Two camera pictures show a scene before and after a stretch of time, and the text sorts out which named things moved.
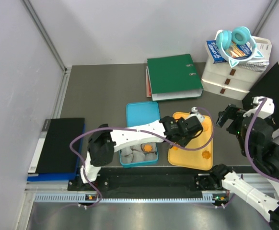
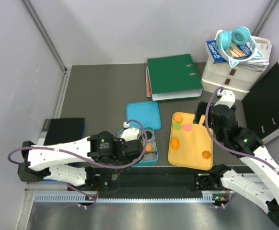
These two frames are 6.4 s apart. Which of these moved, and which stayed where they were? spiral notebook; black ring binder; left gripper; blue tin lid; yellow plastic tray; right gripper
Moved: left gripper; right gripper
Stayed: spiral notebook; blue tin lid; yellow plastic tray; black ring binder
